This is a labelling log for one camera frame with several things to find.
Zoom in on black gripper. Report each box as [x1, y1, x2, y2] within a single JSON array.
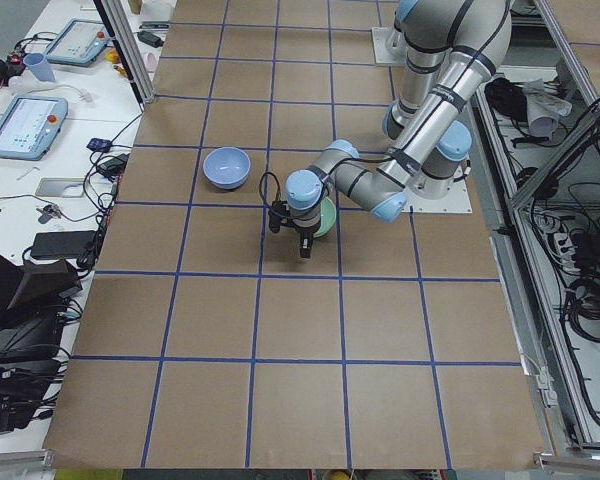
[[290, 215, 320, 259]]

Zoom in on green bowl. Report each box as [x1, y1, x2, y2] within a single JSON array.
[[314, 197, 337, 238]]

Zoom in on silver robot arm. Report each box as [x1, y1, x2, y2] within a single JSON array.
[[270, 1, 512, 258]]

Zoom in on blue bowl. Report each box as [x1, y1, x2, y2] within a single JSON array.
[[203, 146, 251, 190]]

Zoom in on small blue black box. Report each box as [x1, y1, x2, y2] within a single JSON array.
[[86, 137, 113, 153]]

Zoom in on black power adapter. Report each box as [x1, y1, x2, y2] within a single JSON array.
[[30, 230, 96, 260]]

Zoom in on white paper roll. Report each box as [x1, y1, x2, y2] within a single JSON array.
[[522, 80, 572, 140]]

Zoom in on near teach pendant tablet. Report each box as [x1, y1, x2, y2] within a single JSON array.
[[0, 95, 69, 161]]

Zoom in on teach pendant tablet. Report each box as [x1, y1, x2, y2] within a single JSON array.
[[0, 95, 69, 161], [44, 19, 110, 66]]

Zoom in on far teach pendant tablet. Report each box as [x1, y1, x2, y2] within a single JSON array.
[[44, 19, 110, 66]]

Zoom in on blue plastic cup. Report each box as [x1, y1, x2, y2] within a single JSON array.
[[23, 52, 56, 82]]

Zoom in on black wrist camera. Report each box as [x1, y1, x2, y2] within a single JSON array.
[[268, 200, 292, 234]]

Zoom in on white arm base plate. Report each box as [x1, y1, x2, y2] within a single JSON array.
[[393, 149, 472, 214], [371, 27, 407, 66]]

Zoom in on aluminium frame post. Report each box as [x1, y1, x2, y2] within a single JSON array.
[[93, 0, 155, 105]]

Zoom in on coiled black cables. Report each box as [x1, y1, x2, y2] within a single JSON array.
[[562, 272, 600, 346]]

